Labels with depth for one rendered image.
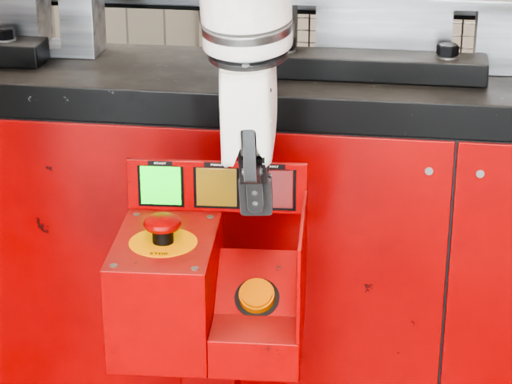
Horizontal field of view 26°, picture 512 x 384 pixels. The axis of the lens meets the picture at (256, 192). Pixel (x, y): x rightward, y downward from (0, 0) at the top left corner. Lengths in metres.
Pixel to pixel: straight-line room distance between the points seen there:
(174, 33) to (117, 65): 2.52
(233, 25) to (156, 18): 2.99
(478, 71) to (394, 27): 0.12
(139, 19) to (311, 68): 2.65
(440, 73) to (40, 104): 0.49
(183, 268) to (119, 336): 0.10
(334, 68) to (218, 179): 0.24
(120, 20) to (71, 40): 2.54
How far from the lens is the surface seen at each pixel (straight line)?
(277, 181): 1.21
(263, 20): 0.99
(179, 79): 1.39
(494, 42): 1.42
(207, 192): 1.22
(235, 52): 1.00
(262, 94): 1.01
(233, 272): 1.20
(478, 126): 1.32
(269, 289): 1.18
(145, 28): 4.00
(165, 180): 1.23
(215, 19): 0.99
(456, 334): 1.43
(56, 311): 1.50
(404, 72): 1.37
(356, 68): 1.37
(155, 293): 1.11
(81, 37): 1.48
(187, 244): 1.16
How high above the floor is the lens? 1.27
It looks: 22 degrees down
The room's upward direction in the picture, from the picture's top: straight up
